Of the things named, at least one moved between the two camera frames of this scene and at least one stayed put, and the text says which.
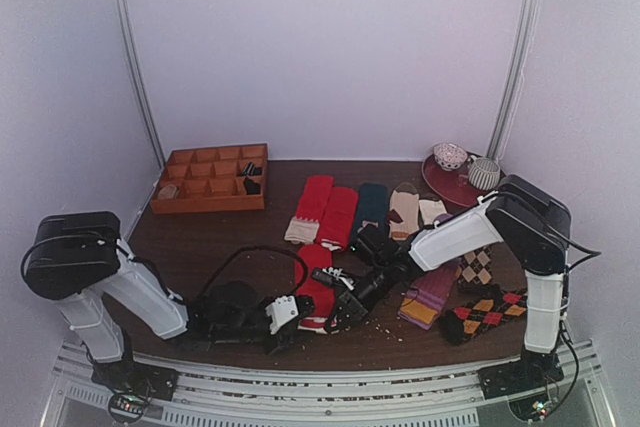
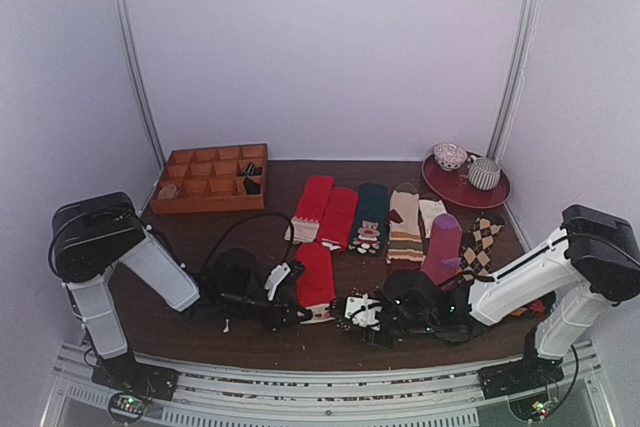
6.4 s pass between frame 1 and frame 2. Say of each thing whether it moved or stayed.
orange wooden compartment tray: stayed
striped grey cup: stayed
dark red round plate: stayed
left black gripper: moved
